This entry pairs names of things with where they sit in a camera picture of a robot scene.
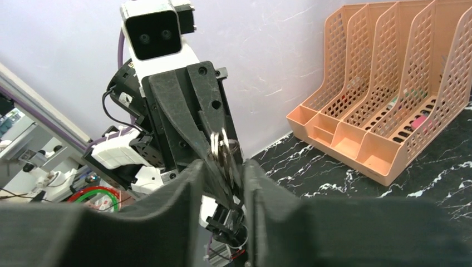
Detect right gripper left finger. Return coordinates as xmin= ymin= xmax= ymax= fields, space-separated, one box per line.
xmin=1 ymin=160 xmax=205 ymax=266

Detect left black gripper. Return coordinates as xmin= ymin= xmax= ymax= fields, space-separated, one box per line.
xmin=107 ymin=60 xmax=243 ymax=206

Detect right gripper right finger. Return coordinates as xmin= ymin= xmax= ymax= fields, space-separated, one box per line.
xmin=243 ymin=160 xmax=471 ymax=266

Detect pink eraser in organizer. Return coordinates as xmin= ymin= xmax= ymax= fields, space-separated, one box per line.
xmin=410 ymin=115 xmax=432 ymax=130

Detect orange plastic file organizer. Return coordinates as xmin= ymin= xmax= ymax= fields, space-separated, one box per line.
xmin=287 ymin=1 xmax=471 ymax=186

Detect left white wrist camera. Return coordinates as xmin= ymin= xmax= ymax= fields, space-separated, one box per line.
xmin=120 ymin=1 xmax=200 ymax=85

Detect red green cable loops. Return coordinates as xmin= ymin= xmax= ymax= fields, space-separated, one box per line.
xmin=66 ymin=185 xmax=122 ymax=212

